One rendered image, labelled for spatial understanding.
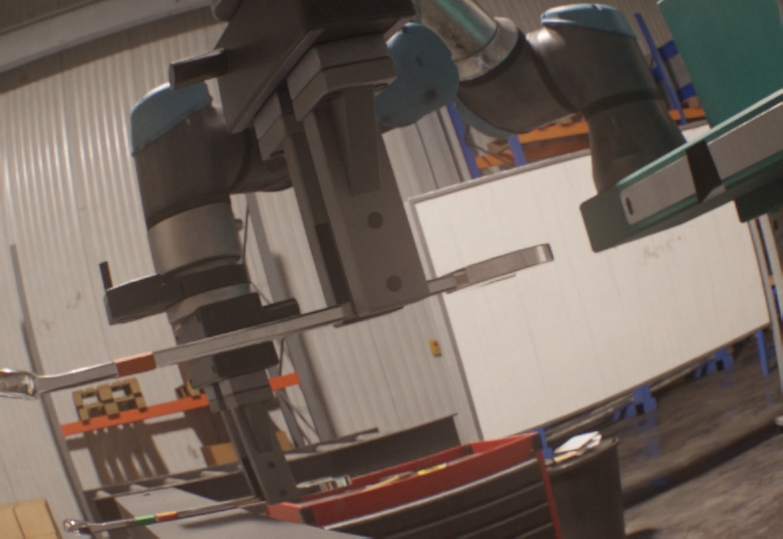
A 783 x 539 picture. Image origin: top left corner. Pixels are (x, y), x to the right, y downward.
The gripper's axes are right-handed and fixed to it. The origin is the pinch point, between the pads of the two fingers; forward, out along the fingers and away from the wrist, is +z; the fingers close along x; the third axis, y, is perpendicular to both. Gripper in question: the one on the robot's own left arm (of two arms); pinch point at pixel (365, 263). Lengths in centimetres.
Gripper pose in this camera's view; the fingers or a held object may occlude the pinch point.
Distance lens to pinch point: 43.7
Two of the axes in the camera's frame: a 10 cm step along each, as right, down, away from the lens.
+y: -8.9, 2.3, -3.9
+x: 3.5, -1.9, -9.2
